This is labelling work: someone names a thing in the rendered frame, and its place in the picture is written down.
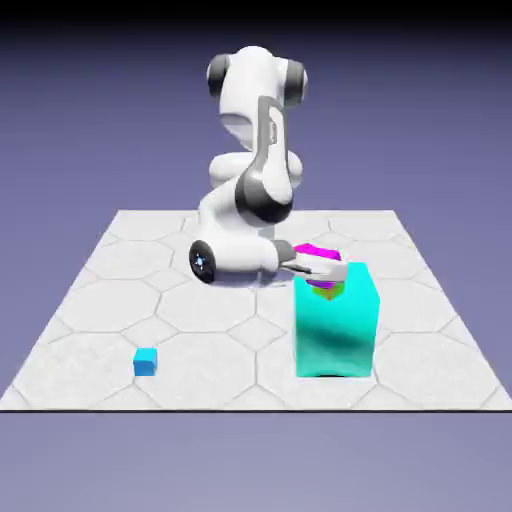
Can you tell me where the large teal box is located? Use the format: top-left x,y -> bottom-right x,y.
292,261 -> 381,379

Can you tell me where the large magenta box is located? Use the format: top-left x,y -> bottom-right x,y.
294,242 -> 344,290

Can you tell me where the small blue cube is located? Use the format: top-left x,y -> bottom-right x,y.
132,346 -> 158,377

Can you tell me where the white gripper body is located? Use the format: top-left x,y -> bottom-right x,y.
293,255 -> 349,284

